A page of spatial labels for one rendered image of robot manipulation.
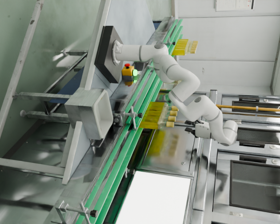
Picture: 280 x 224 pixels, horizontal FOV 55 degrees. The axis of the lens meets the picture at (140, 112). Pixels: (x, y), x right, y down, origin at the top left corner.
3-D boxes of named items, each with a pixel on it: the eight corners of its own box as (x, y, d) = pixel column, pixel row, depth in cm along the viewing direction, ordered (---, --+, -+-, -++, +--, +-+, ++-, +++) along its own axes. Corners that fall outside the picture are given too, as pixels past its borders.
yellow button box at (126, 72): (122, 78, 189) (132, 79, 187) (120, 69, 185) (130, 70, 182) (125, 74, 194) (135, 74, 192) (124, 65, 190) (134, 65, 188)
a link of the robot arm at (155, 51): (142, 40, 155) (169, 40, 150) (145, 59, 164) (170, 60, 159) (137, 49, 148) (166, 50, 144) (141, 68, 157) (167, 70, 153)
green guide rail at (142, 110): (125, 123, 163) (138, 124, 161) (125, 122, 162) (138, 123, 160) (176, 26, 297) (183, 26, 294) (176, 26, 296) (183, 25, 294)
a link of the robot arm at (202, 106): (209, 97, 145) (188, 114, 149) (186, 72, 135) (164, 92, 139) (222, 112, 132) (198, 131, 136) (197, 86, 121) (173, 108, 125)
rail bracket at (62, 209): (51, 223, 114) (99, 234, 107) (38, 199, 104) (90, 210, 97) (57, 214, 117) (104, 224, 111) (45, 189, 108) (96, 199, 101)
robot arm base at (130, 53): (109, 52, 149) (135, 53, 145) (114, 34, 154) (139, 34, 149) (117, 67, 163) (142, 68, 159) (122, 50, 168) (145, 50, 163)
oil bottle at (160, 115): (132, 122, 178) (164, 124, 171) (131, 114, 174) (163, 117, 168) (135, 116, 182) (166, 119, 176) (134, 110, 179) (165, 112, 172)
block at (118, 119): (112, 126, 161) (122, 127, 159) (109, 114, 156) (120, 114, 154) (114, 122, 164) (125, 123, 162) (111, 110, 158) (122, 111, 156)
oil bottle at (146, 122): (130, 127, 173) (162, 130, 167) (129, 120, 170) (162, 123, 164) (132, 122, 177) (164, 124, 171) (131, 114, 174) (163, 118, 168)
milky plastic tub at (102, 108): (88, 139, 146) (102, 140, 143) (78, 105, 133) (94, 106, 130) (100, 119, 159) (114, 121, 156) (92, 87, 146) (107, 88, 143)
